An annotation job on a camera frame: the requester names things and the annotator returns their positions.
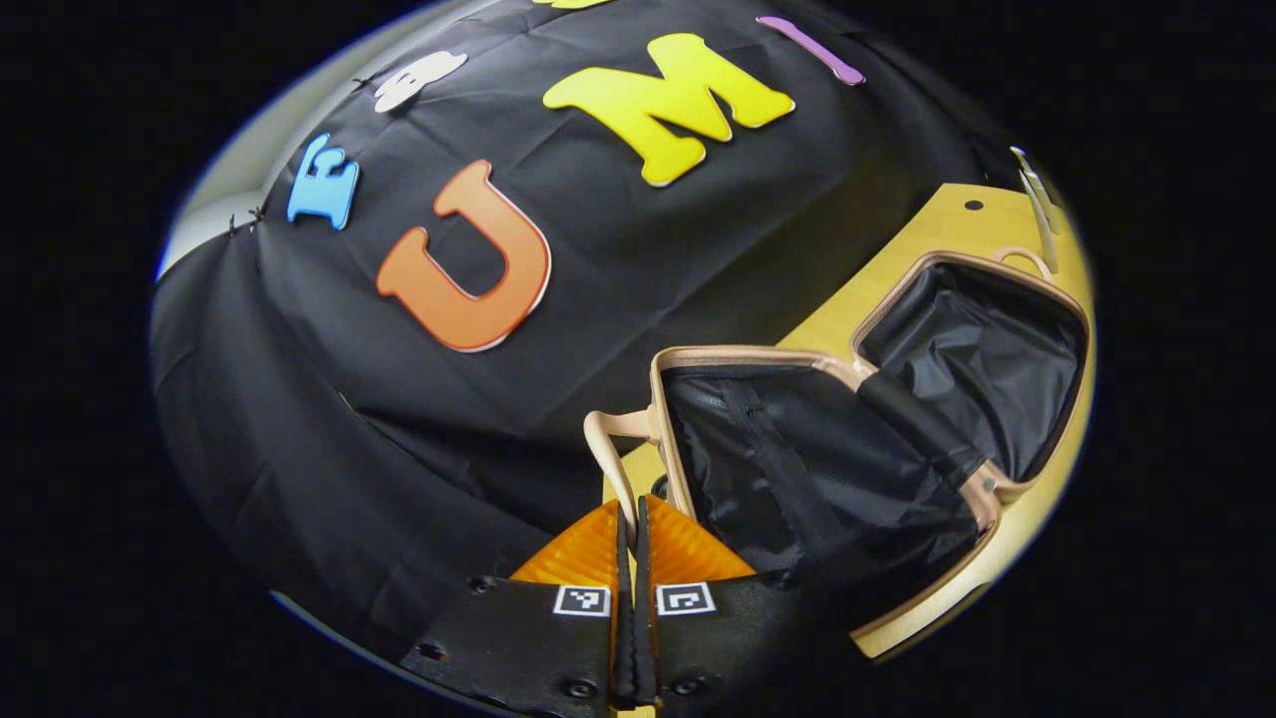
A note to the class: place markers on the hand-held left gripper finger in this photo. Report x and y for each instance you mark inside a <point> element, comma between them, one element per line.
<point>623,648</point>
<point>646,648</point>

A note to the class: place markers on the beige pink suitcase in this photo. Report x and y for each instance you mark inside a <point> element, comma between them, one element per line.
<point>797,469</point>

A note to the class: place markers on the black backdrop cloth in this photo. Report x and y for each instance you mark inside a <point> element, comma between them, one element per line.
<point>399,449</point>

